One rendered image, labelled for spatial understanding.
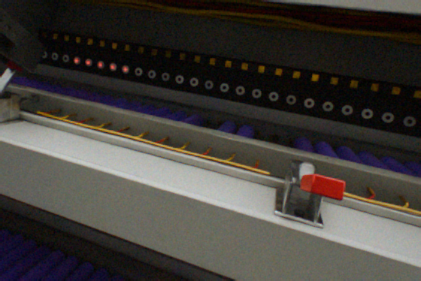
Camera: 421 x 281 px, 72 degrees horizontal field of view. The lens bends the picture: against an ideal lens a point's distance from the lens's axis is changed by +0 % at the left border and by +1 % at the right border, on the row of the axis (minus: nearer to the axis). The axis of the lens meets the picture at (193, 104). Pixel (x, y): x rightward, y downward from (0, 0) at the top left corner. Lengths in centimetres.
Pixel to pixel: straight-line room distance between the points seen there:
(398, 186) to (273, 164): 9
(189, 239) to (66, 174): 10
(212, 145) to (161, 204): 8
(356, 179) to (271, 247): 9
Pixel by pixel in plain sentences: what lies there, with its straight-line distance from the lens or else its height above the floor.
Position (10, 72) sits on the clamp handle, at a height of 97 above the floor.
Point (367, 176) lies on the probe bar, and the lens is 25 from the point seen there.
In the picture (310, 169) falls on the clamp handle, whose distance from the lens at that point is 19.
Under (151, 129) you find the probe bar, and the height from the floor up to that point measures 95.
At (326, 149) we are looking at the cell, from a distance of 31.
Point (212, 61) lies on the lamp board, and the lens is 37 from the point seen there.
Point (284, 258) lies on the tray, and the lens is 20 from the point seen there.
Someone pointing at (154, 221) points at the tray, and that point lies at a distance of 21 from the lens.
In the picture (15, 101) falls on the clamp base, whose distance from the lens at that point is 32.
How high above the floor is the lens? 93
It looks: 11 degrees up
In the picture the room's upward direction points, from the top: 15 degrees clockwise
